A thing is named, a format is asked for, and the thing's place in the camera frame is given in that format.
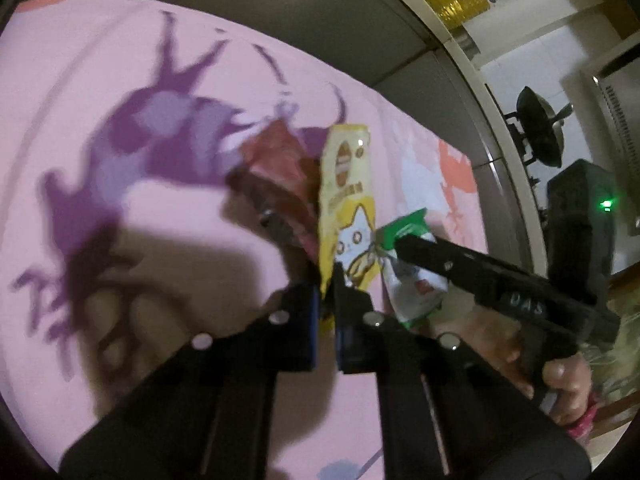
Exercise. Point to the large yellow oil bottle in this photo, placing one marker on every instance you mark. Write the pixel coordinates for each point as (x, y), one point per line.
(462, 0)

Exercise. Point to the black wok with lid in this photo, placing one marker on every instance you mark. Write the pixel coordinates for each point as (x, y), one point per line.
(542, 127)

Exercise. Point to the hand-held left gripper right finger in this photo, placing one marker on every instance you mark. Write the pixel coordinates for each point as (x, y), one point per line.
(360, 340)

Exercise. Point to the pink wrist band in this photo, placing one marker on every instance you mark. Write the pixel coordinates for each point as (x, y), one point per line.
(585, 422)

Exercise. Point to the red-brown snack wrapper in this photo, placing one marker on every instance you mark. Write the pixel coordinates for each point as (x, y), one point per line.
(280, 160)

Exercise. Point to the yellow snack wrapper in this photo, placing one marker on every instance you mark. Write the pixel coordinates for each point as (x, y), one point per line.
(345, 195)

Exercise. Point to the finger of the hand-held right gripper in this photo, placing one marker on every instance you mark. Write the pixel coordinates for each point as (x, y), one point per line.
(440, 265)

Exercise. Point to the metal range hood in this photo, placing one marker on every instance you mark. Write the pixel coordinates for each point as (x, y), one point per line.
(617, 125)

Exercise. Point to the green and white wrapper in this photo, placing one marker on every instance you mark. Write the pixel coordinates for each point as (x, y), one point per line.
(412, 290)

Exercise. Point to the person's right hand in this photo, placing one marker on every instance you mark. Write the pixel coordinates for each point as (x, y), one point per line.
(567, 385)

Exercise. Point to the pink printed tablecloth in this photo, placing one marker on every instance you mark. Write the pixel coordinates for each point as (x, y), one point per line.
(100, 60)

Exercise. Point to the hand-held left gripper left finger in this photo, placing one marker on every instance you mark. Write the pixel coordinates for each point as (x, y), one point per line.
(280, 340)

